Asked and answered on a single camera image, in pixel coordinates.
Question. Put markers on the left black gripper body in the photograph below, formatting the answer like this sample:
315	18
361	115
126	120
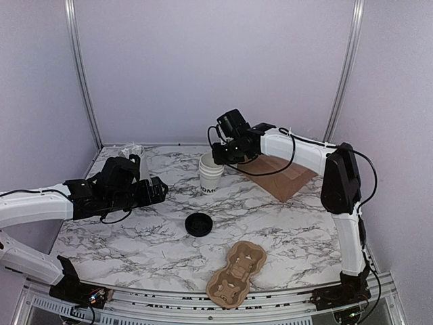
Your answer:
145	198

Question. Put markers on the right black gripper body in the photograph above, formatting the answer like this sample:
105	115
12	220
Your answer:
231	155

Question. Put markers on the stack of white paper cups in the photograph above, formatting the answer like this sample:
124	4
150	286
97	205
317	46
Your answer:
209	173

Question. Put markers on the brown paper bag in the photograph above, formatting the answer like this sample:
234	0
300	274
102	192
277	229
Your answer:
281	185

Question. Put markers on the black plastic cup lid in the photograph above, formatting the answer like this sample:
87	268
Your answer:
198	224

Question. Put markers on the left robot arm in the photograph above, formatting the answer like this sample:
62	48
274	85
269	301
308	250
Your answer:
73	200

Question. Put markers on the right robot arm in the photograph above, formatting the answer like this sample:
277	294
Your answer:
340	194

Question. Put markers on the brown cardboard cup carrier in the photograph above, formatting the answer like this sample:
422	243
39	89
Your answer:
230	285

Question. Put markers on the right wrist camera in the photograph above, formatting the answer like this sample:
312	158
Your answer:
233	124

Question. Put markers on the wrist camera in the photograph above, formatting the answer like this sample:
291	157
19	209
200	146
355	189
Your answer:
120	172
233	124

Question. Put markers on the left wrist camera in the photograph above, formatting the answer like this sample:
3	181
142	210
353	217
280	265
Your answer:
120	172

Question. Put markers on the right aluminium frame post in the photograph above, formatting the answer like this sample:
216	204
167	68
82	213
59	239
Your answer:
348	63

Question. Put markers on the aluminium frame post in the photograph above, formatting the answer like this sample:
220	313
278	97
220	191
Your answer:
80	72
348	63

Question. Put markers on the aluminium front rail base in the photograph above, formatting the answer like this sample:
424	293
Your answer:
289	306

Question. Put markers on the left aluminium frame post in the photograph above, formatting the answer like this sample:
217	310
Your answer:
80	72

